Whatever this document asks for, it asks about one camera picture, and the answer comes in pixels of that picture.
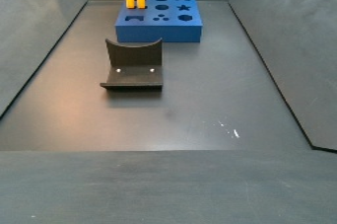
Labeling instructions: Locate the blue shape-sorting block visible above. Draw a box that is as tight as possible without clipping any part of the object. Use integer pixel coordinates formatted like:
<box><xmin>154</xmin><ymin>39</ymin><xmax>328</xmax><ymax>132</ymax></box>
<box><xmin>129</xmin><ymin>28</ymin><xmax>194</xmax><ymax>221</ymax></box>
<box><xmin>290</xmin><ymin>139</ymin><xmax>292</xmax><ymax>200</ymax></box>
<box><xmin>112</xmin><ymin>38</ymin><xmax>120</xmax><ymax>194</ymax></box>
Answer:
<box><xmin>114</xmin><ymin>0</ymin><xmax>202</xmax><ymax>42</ymax></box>

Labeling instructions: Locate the black curved holder bracket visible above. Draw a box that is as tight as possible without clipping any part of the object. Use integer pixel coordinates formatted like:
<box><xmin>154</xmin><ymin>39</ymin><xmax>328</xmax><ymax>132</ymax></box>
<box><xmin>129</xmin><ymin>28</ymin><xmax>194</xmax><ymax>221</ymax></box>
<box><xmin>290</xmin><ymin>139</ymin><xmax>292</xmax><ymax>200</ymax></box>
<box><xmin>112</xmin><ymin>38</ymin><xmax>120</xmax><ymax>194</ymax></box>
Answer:
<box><xmin>100</xmin><ymin>39</ymin><xmax>164</xmax><ymax>90</ymax></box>

